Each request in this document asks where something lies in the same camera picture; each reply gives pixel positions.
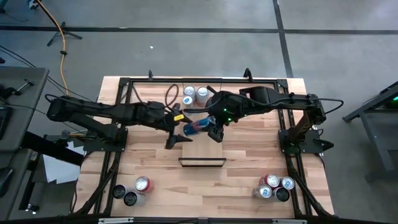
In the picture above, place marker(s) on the white pink beverage can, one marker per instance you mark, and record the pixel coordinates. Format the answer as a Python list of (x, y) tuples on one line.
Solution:
[(189, 91), (202, 93)]

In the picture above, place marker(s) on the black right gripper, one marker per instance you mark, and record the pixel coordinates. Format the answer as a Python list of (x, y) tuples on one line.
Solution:
[(228, 107)]

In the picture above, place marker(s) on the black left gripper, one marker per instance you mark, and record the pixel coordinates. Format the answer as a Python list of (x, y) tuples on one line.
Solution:
[(157, 115)]

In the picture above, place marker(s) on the silver bracket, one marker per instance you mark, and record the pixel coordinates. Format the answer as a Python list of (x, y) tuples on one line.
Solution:
[(289, 221), (115, 220)]

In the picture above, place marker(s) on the white beverage can black lid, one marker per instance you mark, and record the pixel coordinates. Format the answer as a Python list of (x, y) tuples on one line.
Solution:
[(281, 194), (132, 198), (119, 191)]

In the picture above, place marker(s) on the black aluminium table frame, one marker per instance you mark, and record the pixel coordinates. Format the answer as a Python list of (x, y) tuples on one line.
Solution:
[(168, 81)]

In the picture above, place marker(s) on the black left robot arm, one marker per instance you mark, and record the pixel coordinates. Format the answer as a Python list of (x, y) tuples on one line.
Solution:
[(93, 109)]

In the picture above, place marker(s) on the red beverage can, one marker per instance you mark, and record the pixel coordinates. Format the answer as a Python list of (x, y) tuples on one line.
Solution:
[(143, 184), (270, 180)]

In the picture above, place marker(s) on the black side table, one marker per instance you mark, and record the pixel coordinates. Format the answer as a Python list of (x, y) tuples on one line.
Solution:
[(373, 124)]

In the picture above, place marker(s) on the black keyboard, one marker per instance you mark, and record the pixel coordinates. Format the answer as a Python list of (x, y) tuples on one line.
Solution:
[(3, 119)]

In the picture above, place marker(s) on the blue silver energy drink can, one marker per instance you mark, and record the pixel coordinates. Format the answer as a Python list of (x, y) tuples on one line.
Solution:
[(288, 183), (187, 100), (264, 191), (197, 126)]

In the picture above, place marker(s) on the white paper sheet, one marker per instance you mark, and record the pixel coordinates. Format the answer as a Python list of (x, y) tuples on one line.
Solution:
[(59, 169)]

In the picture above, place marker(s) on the grey desk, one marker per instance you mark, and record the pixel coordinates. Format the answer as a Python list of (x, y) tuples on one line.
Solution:
[(21, 102)]

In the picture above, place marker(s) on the dark desk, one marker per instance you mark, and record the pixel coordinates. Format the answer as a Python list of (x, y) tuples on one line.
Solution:
[(12, 183)]

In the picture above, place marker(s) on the black desk clamp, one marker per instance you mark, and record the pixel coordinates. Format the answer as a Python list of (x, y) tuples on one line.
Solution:
[(17, 88)]

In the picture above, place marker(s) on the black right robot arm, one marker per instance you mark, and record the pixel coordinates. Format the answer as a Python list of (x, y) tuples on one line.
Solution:
[(280, 99)]

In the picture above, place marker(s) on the black metal wood shelf rack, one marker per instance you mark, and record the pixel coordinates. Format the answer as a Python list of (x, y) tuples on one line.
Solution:
[(202, 146)]

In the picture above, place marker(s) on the black tripod stand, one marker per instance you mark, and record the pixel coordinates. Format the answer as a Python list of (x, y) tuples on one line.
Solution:
[(62, 31)]

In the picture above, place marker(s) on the black beam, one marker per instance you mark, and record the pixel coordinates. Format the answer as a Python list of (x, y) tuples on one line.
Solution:
[(53, 149)]

